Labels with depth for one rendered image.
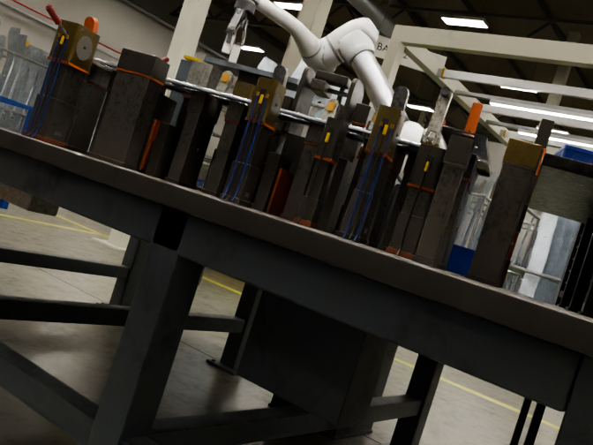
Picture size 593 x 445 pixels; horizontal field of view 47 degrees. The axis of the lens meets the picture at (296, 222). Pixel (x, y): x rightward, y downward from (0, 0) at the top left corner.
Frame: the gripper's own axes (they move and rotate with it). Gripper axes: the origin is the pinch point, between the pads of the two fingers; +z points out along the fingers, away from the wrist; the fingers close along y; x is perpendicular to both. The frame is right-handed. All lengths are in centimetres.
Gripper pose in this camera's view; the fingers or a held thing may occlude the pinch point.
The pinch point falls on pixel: (229, 55)
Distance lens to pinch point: 253.9
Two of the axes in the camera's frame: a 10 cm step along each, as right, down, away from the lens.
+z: -3.0, 9.5, 0.0
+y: -0.8, -0.2, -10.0
